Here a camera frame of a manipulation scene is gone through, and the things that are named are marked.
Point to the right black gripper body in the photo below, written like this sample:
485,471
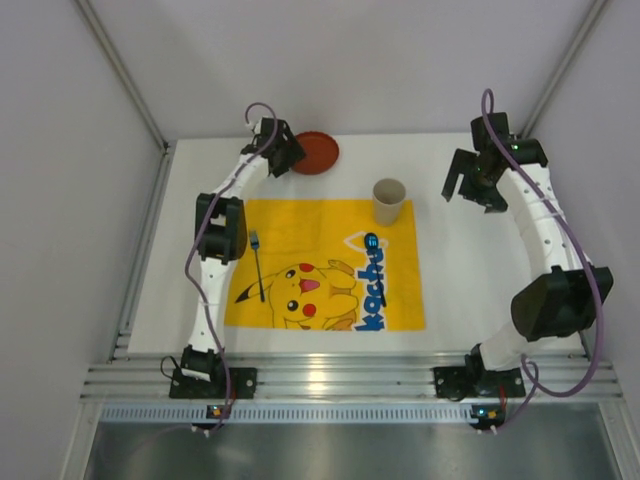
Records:
470,182

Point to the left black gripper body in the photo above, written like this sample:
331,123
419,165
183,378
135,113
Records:
288,151

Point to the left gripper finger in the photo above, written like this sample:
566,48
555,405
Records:
294,151
278,166

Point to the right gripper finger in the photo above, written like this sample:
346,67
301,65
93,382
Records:
492,202
461,162

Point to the red round plate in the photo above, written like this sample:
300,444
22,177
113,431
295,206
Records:
321,153

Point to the blue metal fork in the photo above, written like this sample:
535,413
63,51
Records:
255,245

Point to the beige paper cup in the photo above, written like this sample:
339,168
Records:
388,196

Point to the yellow Pikachu cloth placemat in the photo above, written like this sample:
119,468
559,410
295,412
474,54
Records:
317,275

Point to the blue metal spoon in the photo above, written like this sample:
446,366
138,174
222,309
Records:
372,246

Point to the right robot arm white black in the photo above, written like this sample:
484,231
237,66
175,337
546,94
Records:
566,292

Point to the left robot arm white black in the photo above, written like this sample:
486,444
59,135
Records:
221,239

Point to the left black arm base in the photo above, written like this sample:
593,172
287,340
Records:
243,385

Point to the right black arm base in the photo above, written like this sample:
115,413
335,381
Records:
457,383

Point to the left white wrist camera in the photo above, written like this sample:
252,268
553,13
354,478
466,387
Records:
252,125

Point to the right aluminium frame post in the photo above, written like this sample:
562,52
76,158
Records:
569,55

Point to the aluminium frame post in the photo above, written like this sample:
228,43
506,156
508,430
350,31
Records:
117,65
569,55

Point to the left aluminium frame post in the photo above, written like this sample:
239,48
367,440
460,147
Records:
117,65

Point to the aluminium mounting rail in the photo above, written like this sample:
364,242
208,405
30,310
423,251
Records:
304,377

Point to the perforated metal cable duct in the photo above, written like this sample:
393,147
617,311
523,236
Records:
302,413

